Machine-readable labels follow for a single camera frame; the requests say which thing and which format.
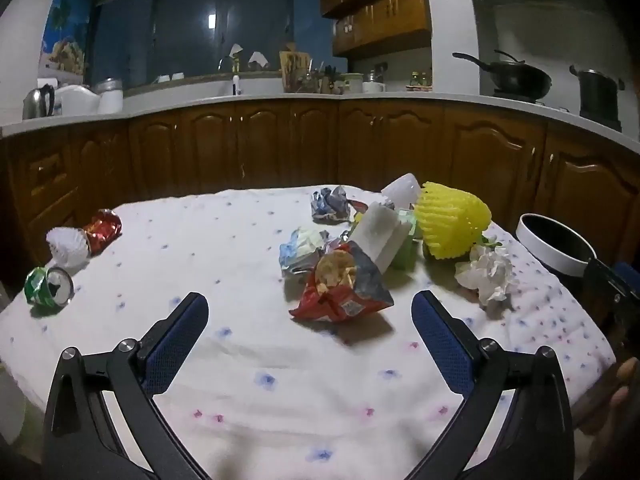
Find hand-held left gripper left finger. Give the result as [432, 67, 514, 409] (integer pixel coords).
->
[42, 291, 211, 480]

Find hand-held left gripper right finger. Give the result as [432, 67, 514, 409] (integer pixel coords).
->
[402, 290, 576, 480]

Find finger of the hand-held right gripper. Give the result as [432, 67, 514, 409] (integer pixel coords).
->
[582, 257, 640, 307]

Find white round waste bin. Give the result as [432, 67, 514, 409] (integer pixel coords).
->
[515, 213, 598, 277]

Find green carton box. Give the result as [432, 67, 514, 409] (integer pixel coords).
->
[389, 210, 426, 270]

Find red chip bag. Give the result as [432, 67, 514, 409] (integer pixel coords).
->
[289, 240, 395, 322]

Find yellow foam fruit net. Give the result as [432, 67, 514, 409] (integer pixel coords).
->
[414, 181, 493, 261]

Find white foam block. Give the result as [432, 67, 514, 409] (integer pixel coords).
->
[347, 201, 408, 273]

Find person's right hand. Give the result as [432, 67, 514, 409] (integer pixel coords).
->
[574, 357, 640, 436]

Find white floral tablecloth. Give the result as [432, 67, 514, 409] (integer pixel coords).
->
[0, 185, 618, 480]

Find white crumpled tissue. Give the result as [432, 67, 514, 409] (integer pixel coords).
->
[454, 248, 516, 308]

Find red crushed can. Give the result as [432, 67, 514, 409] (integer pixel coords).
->
[82, 208, 123, 253]

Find green crushed can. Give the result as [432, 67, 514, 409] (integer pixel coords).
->
[24, 266, 76, 307]

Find white plastic cup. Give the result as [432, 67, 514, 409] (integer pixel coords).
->
[381, 173, 423, 209]

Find blue silver crumpled wrapper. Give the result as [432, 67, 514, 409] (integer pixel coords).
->
[311, 186, 368, 223]

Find black cooking pot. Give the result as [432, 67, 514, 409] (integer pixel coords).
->
[570, 65, 627, 128]

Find black wok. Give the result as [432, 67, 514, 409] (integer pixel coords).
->
[452, 50, 553, 99]

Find wooden lower cabinets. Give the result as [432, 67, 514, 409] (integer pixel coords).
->
[0, 97, 640, 273]

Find wooden cabinets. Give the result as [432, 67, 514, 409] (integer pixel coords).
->
[319, 0, 433, 58]
[0, 97, 640, 273]

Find white kitchen countertop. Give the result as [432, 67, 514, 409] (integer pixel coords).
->
[0, 91, 640, 153]

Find white jar with metal lid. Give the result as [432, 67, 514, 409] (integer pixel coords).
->
[96, 78, 124, 113]

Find steel electric kettle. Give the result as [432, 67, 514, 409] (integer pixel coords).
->
[22, 84, 56, 121]

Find wooden utensil holder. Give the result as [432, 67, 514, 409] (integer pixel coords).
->
[279, 50, 312, 93]

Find dark kitchen window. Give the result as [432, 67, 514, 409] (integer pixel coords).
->
[90, 0, 335, 92]

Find wooden upper cabinets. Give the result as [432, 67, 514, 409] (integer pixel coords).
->
[319, 0, 433, 58]

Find blue wall poster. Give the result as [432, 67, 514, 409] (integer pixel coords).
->
[39, 0, 93, 79]

